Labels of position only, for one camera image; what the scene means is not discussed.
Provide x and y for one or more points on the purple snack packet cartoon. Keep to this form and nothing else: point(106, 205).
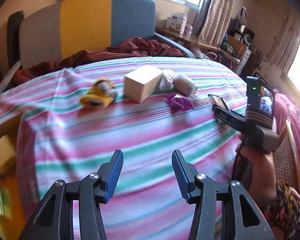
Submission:
point(179, 102)

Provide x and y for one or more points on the person right hand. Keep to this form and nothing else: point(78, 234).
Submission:
point(263, 185)

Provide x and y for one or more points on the white cardboard box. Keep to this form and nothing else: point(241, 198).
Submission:
point(142, 82)

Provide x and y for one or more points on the dark red blanket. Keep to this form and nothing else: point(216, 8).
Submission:
point(133, 47)

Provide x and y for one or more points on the striped bed sheet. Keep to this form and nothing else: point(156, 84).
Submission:
point(59, 138)

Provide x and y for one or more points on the wooden desk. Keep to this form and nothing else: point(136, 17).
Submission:
point(195, 42)

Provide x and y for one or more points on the tricolour headboard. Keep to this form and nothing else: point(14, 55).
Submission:
point(63, 29)

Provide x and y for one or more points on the yellow sponge block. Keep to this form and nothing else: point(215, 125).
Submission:
point(7, 154)

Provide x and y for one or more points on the gold metal tin box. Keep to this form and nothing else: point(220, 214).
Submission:
point(12, 228)

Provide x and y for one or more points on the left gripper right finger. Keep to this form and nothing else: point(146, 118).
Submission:
point(241, 217)

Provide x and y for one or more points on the white appliance box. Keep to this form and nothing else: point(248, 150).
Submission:
point(177, 22)

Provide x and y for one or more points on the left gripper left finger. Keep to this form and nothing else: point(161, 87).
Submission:
point(52, 218)

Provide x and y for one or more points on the yellow plush toy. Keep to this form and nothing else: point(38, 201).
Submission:
point(100, 95)

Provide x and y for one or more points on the pink quilt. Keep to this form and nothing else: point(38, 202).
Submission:
point(285, 108)

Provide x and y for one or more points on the wicker chair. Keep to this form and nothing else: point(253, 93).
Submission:
point(286, 159)

